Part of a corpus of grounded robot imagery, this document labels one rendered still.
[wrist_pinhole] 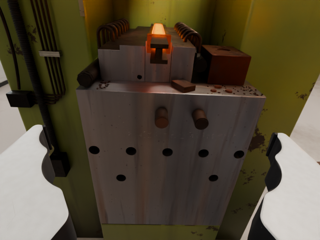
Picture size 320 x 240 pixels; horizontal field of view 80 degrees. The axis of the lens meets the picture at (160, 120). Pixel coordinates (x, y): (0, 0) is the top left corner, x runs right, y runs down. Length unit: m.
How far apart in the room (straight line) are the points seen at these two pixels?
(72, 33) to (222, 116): 0.43
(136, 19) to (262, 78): 0.54
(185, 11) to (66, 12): 0.48
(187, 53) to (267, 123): 0.42
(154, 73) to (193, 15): 0.51
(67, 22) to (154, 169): 0.43
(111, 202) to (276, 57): 0.62
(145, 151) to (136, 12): 0.61
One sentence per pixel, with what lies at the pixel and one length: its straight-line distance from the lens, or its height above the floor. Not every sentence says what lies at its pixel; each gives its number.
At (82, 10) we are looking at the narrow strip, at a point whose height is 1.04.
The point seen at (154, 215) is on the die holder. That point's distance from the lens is 0.65.
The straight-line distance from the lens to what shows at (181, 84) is 0.40.
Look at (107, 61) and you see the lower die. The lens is 0.44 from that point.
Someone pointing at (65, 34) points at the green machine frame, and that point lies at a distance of 0.61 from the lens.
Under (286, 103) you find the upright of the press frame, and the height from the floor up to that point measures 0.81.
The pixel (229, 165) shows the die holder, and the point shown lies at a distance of 0.52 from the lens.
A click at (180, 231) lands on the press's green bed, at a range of 0.72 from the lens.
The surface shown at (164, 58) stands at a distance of 0.33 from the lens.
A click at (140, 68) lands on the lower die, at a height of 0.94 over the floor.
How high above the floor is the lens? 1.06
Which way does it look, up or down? 31 degrees down
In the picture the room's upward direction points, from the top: 3 degrees clockwise
